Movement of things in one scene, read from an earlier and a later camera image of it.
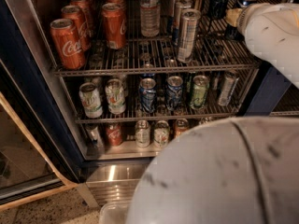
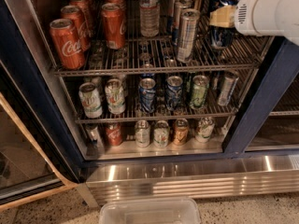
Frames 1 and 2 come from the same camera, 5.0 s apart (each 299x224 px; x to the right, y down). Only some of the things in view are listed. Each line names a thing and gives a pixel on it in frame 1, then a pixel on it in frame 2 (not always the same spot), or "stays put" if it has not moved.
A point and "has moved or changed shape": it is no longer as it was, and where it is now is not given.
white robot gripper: [244, 20] → [252, 16]
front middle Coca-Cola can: [115, 25] stays put
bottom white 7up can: [161, 133] stays put
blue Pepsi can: [174, 93] stays put
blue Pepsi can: [233, 32] has moved or changed shape
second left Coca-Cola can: [76, 14] stays put
